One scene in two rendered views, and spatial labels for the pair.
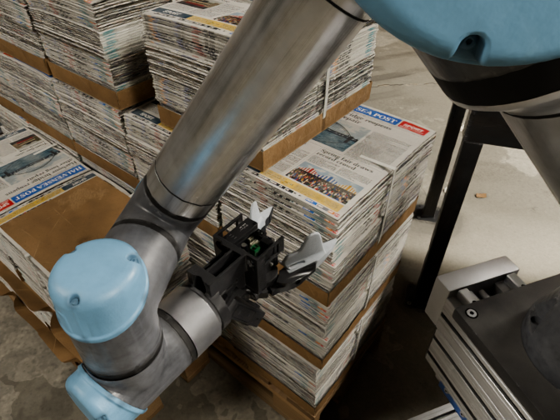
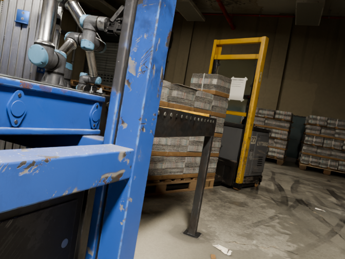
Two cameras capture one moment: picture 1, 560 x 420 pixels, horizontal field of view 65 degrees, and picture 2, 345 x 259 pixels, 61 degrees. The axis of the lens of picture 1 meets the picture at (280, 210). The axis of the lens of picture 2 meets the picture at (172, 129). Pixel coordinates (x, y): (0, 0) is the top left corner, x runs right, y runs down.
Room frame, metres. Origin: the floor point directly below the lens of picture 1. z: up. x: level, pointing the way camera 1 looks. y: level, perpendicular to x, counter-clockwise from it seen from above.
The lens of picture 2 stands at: (1.40, -2.64, 0.78)
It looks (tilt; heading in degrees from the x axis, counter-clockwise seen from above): 3 degrees down; 94
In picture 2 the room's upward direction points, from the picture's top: 10 degrees clockwise
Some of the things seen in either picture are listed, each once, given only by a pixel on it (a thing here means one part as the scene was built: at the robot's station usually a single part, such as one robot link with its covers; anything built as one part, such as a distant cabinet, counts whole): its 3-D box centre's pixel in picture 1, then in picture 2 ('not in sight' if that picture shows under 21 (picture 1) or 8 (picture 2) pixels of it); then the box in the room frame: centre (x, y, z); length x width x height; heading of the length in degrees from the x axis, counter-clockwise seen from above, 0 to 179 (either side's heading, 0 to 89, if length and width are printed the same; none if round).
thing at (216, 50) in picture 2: not in sight; (207, 105); (1.50, 1.35, 0.97); 0.09 x 0.09 x 1.75; 51
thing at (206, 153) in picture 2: (447, 149); (200, 185); (1.50, -0.67, 0.34); 0.06 x 0.06 x 0.68; 73
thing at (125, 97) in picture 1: (147, 59); (170, 106); (1.11, 0.34, 0.86); 0.38 x 0.29 x 0.04; 141
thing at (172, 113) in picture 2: not in sight; (176, 123); (1.31, -1.28, 0.74); 1.34 x 0.05 x 0.12; 73
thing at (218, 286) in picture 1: (235, 272); (90, 89); (0.36, 0.06, 0.88); 0.12 x 0.08 x 0.09; 143
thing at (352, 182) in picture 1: (202, 211); (154, 148); (1.03, 0.24, 0.42); 1.17 x 0.39 x 0.83; 51
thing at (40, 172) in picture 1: (78, 269); not in sight; (0.89, 0.61, 0.30); 0.76 x 0.30 x 0.60; 51
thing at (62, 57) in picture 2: not in sight; (55, 61); (0.46, -0.85, 0.98); 0.13 x 0.12 x 0.14; 85
